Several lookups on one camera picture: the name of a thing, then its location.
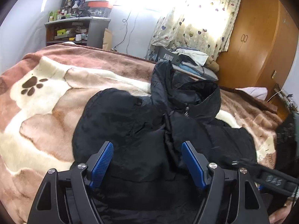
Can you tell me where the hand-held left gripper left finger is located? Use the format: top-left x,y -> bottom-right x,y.
27,141 -> 114,224

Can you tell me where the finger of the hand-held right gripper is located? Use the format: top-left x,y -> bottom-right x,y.
231,159 -> 260,171

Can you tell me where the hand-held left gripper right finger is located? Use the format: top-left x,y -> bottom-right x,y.
181,141 -> 270,224

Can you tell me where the black puffer jacket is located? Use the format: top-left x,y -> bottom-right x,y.
72,59 -> 258,224

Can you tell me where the pile of folded clothes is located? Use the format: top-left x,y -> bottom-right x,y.
173,48 -> 219,81

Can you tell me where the person's right hand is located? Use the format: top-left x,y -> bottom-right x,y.
269,204 -> 298,224

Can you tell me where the dark cloth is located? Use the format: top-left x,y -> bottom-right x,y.
275,111 -> 299,175

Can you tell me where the pale pink pillow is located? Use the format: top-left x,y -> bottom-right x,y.
236,87 -> 268,101

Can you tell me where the metal rack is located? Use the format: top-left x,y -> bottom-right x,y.
272,83 -> 298,113

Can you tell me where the paw print plush blanket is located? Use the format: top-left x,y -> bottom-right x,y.
0,43 -> 284,224

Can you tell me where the wooden wardrobe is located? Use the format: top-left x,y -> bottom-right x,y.
216,0 -> 299,95

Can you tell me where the grey labelled box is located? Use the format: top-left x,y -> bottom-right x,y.
155,47 -> 182,66

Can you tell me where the cardboard sheet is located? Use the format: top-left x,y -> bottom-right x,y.
103,28 -> 114,50

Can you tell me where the grey shelf unit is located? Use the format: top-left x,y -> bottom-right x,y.
44,17 -> 111,49

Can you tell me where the heart print curtain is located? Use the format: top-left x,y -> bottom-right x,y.
147,0 -> 242,61

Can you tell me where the clear plastic container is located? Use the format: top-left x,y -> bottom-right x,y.
87,7 -> 111,18

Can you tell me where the group of bottles and jars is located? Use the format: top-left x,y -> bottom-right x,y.
48,0 -> 86,22

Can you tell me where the orange and white box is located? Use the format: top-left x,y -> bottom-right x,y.
85,0 -> 111,8

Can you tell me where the black wall cable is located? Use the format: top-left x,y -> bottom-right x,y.
114,10 -> 132,50

